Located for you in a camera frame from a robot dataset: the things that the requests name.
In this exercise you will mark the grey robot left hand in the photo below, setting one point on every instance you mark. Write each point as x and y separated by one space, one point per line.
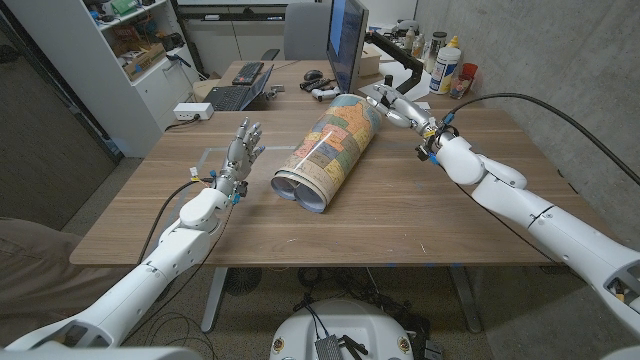
239 152

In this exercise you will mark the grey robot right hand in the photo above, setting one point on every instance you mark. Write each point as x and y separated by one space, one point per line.
407 112

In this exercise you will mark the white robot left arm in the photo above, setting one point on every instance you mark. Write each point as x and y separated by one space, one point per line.
150 275

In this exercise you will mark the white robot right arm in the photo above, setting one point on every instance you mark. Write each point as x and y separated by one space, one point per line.
550 225

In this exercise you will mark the rolled colourful paper map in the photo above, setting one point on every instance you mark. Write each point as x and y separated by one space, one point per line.
330 150

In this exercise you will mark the white paper sheet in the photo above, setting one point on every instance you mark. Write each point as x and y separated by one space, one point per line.
400 70

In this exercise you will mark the dark open laptop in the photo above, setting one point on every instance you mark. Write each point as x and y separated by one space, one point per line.
230 97

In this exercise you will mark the white wipes canister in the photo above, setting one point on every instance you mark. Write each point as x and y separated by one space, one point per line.
444 70

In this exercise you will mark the white power strip box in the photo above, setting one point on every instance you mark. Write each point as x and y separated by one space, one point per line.
192 110

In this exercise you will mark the beige small box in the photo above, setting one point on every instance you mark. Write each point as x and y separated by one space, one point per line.
371 61

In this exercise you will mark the red plastic cup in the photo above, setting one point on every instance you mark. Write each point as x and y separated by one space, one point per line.
465 80

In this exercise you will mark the dark lid jar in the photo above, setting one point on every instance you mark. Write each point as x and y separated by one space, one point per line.
435 47

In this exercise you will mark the black keyboard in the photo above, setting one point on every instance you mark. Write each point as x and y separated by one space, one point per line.
248 73

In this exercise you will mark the yellow cap bottle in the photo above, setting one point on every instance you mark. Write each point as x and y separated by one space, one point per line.
453 42

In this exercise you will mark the white game controller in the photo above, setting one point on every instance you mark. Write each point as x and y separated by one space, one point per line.
324 93

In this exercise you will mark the black computer monitor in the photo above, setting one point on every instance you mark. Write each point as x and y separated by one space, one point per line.
346 40

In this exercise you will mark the black remote controller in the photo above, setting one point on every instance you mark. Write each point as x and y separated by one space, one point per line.
316 84

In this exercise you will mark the black computer mouse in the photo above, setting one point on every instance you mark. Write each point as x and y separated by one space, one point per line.
313 75

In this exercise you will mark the black round floor fan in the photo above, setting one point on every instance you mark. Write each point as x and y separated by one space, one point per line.
243 281

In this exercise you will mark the grey office chair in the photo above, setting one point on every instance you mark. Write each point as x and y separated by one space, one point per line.
306 32

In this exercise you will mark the cardboard box with blue tape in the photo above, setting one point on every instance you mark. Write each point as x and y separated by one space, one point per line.
145 61

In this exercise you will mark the white shelf cabinet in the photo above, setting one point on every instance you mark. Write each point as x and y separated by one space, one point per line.
110 95

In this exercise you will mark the grey table leg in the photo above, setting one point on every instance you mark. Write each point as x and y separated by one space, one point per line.
465 300
214 300

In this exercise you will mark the green box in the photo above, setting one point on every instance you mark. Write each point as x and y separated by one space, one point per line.
124 6

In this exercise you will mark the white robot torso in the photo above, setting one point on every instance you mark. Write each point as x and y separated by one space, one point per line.
365 325

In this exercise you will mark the grey finned electronics box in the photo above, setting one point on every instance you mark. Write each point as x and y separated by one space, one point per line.
328 348

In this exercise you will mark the brown fabric seat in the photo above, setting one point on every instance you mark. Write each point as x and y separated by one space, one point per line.
30 270

